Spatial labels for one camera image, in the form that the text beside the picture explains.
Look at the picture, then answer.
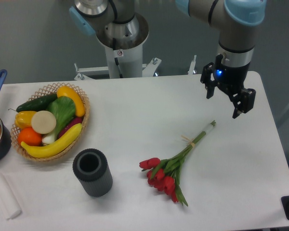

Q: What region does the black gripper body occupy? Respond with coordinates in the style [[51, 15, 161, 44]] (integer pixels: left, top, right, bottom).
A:
[[213, 54, 250, 97]]

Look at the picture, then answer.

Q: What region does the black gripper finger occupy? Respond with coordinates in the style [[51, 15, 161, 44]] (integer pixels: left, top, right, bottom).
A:
[[200, 62, 217, 99], [232, 88, 256, 119]]

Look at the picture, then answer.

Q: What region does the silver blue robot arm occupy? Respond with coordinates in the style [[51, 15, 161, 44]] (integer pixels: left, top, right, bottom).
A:
[[69, 0, 266, 118]]

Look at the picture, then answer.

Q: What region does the red tulip bouquet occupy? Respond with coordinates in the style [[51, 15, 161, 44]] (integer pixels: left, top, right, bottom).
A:
[[139, 120, 216, 206]]

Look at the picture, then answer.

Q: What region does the purple eggplant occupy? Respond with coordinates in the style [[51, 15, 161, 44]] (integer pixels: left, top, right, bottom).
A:
[[57, 117, 83, 138]]

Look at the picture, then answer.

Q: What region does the dark grey ribbed vase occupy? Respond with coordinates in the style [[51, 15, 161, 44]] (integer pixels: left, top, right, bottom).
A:
[[72, 149, 113, 197]]

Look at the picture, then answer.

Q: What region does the green lettuce leaf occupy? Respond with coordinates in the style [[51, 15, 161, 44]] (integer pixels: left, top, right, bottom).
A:
[[46, 96, 76, 137]]

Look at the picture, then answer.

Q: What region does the woven wicker basket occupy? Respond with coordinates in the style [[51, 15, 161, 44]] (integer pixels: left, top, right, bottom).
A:
[[10, 82, 90, 162]]

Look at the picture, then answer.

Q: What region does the green cucumber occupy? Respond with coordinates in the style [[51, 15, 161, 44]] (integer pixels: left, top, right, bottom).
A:
[[9, 93, 57, 113]]

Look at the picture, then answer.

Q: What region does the beige round onion slice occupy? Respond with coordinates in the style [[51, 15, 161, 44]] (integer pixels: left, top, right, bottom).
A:
[[31, 111, 56, 134]]

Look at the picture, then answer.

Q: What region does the white leek stalk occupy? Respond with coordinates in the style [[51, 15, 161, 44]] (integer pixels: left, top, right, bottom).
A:
[[42, 131, 56, 146]]

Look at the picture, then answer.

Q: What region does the yellow banana-shaped squash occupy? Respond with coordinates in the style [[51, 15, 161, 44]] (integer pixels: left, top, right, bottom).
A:
[[21, 123, 82, 159]]

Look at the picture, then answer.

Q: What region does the orange fruit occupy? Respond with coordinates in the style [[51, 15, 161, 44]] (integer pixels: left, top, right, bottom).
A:
[[17, 128, 42, 146]]

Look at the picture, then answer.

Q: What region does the yellow bell pepper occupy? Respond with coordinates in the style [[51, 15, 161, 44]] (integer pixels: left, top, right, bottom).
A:
[[14, 111, 37, 129]]

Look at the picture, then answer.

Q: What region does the white rolled cloth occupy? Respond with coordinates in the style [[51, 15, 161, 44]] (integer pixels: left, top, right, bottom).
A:
[[0, 173, 22, 220]]

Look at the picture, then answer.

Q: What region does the white metal base frame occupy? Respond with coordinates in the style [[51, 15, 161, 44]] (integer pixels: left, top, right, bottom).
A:
[[74, 54, 197, 81]]

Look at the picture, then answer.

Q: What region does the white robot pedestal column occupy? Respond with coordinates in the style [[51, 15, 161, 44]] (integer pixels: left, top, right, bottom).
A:
[[105, 45, 143, 78]]

